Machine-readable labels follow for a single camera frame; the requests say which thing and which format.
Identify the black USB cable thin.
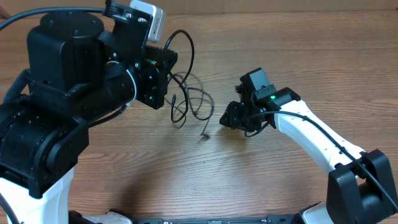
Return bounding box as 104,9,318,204
164,72,215,141

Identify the black USB cable thick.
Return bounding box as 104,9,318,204
164,29,195,123

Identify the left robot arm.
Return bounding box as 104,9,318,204
1,7,177,223

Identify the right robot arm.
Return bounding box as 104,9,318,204
220,68,397,224

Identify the cardboard wall panel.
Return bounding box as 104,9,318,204
1,0,397,15

